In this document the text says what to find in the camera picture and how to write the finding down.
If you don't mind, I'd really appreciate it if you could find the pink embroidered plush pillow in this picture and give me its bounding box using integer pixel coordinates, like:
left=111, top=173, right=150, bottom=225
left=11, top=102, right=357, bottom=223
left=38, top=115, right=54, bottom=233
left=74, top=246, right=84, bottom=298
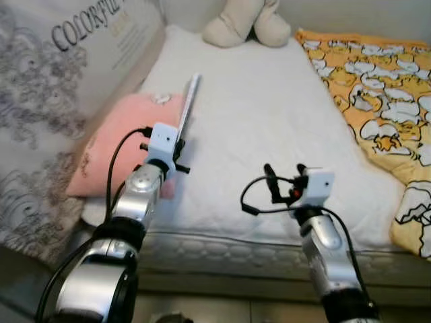
left=66, top=93, right=188, bottom=200

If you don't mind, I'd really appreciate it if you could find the yellow cartoon egg blanket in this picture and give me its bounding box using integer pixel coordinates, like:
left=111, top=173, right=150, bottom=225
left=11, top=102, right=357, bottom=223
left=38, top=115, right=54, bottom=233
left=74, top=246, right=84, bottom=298
left=296, top=28, right=431, bottom=260

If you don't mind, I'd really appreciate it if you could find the white quilted mattress pad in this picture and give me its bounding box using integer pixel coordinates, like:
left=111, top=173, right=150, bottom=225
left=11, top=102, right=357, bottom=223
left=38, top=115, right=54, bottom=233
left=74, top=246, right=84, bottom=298
left=81, top=26, right=408, bottom=253

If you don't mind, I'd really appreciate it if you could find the beige bed base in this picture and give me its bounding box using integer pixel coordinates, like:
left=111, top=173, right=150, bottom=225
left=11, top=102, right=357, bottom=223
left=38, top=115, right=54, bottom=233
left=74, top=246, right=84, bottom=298
left=135, top=266, right=431, bottom=303

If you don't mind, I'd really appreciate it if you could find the beige plush toy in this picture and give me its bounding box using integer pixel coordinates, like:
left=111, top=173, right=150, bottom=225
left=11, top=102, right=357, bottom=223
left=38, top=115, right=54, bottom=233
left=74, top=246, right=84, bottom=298
left=202, top=0, right=292, bottom=49

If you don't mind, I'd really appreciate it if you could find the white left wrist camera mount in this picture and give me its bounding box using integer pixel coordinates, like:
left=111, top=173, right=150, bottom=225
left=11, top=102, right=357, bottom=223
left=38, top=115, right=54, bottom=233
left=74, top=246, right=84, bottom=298
left=147, top=123, right=178, bottom=166

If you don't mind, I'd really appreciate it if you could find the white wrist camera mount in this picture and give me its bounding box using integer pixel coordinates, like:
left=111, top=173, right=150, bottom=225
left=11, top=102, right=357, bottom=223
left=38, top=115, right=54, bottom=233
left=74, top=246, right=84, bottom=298
left=147, top=123, right=178, bottom=166
left=305, top=168, right=336, bottom=207

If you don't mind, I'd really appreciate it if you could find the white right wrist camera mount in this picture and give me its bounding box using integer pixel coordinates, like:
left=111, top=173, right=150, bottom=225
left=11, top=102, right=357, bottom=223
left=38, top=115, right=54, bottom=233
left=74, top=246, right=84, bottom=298
left=305, top=168, right=336, bottom=207

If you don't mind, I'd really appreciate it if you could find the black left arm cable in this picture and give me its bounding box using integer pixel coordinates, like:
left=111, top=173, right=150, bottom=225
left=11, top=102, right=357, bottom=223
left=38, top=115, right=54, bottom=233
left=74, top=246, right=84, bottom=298
left=104, top=127, right=154, bottom=223

